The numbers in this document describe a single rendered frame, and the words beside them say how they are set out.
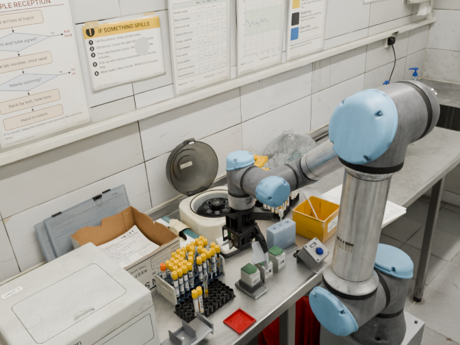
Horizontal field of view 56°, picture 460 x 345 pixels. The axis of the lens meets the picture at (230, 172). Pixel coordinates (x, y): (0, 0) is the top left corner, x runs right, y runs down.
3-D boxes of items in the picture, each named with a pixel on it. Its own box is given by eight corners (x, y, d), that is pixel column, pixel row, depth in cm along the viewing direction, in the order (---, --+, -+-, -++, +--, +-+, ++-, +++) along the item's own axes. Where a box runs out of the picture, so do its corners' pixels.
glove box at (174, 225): (185, 271, 147) (183, 248, 142) (145, 242, 162) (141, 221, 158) (213, 254, 154) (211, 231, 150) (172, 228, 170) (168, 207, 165)
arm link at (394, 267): (415, 299, 106) (427, 255, 100) (382, 325, 99) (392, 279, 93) (374, 273, 115) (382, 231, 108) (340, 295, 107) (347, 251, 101)
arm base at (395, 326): (417, 332, 110) (426, 302, 105) (377, 359, 102) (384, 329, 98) (370, 296, 121) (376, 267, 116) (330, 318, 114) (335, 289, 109)
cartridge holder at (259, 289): (255, 300, 133) (255, 291, 131) (235, 286, 139) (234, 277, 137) (267, 291, 136) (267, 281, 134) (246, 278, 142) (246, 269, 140)
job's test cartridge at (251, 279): (252, 291, 134) (251, 276, 131) (241, 285, 137) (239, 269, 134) (260, 285, 136) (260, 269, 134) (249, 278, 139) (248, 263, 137)
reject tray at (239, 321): (239, 335, 121) (239, 333, 121) (222, 322, 126) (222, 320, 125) (256, 321, 125) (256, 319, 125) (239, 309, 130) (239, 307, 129)
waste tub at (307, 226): (322, 246, 155) (324, 222, 150) (291, 232, 163) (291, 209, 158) (341, 228, 164) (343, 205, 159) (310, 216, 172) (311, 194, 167)
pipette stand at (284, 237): (276, 259, 149) (276, 235, 145) (263, 250, 155) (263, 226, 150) (298, 248, 155) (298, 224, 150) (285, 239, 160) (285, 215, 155)
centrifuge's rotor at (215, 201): (211, 235, 155) (210, 218, 152) (189, 216, 167) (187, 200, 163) (246, 219, 163) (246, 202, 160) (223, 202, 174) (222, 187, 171)
